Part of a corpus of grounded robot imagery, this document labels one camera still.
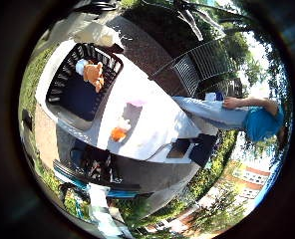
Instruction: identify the brown teddy bear toy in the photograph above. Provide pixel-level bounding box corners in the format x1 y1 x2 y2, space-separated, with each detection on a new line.
83 61 106 94

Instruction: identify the orange and white plush toy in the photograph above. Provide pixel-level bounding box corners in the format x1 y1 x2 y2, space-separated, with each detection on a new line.
110 119 133 143

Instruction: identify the black slatted plastic basket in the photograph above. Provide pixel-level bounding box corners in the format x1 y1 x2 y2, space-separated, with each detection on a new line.
45 42 125 122

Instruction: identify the pink plush toy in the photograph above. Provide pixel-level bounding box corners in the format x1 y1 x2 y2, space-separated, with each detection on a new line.
127 98 148 108

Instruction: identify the grey metal slatted chair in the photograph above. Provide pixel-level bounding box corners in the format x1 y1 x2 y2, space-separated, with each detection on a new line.
149 36 245 100

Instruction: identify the black and blue cart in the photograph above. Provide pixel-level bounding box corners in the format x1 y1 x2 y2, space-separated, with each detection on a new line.
52 138 143 200

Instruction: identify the green hedge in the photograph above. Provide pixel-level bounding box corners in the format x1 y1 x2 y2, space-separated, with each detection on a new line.
183 128 240 203

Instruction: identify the person in blue shirt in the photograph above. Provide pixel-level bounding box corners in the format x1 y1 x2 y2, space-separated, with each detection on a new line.
171 94 287 144

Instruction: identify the orange and white building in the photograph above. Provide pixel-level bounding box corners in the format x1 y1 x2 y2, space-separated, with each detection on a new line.
220 162 273 207

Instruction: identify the black hand cable bundle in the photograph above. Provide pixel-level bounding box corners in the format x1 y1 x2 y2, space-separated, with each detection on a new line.
84 0 120 13

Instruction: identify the black cable on table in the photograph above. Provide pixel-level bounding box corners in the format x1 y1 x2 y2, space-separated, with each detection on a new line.
147 142 173 161

